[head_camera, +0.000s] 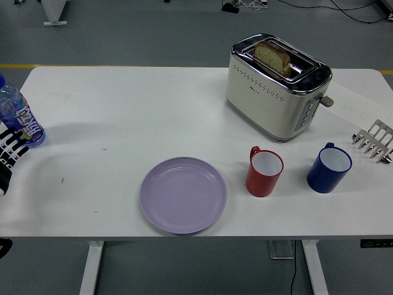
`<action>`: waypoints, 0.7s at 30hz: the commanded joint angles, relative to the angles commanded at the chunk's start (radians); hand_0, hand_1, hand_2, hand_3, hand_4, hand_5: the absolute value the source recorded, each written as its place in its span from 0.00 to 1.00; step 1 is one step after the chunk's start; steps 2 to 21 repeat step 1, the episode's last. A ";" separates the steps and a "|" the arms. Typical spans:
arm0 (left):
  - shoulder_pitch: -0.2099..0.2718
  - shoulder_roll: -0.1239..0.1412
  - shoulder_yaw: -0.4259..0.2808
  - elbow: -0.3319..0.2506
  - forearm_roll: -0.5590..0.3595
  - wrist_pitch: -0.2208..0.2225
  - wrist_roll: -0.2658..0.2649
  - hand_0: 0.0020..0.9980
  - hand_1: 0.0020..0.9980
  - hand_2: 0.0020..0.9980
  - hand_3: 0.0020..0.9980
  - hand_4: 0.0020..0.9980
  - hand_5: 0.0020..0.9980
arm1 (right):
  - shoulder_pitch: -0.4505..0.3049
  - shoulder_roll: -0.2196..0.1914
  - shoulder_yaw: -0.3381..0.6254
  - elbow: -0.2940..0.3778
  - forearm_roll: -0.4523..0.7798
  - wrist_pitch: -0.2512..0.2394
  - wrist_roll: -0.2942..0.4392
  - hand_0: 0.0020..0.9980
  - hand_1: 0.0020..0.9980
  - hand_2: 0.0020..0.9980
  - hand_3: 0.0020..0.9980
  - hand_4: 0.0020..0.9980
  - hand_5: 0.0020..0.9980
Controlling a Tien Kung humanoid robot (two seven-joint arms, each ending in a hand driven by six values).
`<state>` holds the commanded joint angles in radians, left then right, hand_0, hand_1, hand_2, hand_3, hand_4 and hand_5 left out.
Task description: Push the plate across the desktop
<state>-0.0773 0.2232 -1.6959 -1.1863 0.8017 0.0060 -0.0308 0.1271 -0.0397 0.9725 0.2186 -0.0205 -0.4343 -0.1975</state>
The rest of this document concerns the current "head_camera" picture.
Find brown bread slice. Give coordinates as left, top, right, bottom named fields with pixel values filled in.
left=252, top=41, right=292, bottom=78

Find silver metal tongs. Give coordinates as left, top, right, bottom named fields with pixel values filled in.
left=351, top=119, right=393, bottom=165

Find long black floor cable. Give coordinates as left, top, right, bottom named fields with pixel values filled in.
left=276, top=0, right=393, bottom=24

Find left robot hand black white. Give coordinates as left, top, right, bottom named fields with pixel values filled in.
left=0, top=122, right=30, bottom=197

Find white stand foot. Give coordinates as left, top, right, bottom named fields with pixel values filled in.
left=39, top=0, right=68, bottom=27

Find black floor device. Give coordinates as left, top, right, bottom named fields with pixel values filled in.
left=220, top=2, right=240, bottom=14

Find purple round plate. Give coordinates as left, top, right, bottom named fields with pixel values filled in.
left=139, top=156, right=228, bottom=236

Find blue mug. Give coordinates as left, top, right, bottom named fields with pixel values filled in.
left=306, top=142, right=353, bottom=194

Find red mug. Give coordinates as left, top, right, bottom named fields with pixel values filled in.
left=244, top=145, right=285, bottom=198

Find white paper sheet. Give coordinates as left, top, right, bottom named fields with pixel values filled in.
left=319, top=82, right=393, bottom=130

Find grey box under table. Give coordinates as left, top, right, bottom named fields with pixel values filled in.
left=266, top=240, right=296, bottom=260

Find thin black cable under table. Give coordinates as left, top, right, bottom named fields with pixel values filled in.
left=289, top=240, right=300, bottom=295

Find blue drink bottle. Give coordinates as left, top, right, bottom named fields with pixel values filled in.
left=0, top=73, right=47, bottom=149

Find black table control panel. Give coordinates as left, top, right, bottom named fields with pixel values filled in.
left=360, top=238, right=393, bottom=248

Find cream chrome toaster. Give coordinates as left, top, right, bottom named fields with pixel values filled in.
left=225, top=33, right=335, bottom=144

